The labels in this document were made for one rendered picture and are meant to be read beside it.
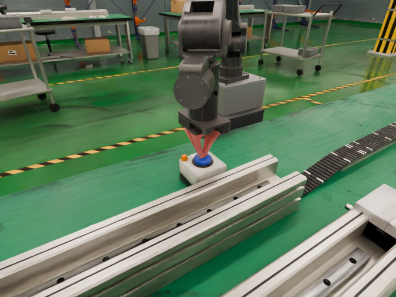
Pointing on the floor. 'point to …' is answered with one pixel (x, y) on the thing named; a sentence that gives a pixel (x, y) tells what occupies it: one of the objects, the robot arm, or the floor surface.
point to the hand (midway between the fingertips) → (203, 154)
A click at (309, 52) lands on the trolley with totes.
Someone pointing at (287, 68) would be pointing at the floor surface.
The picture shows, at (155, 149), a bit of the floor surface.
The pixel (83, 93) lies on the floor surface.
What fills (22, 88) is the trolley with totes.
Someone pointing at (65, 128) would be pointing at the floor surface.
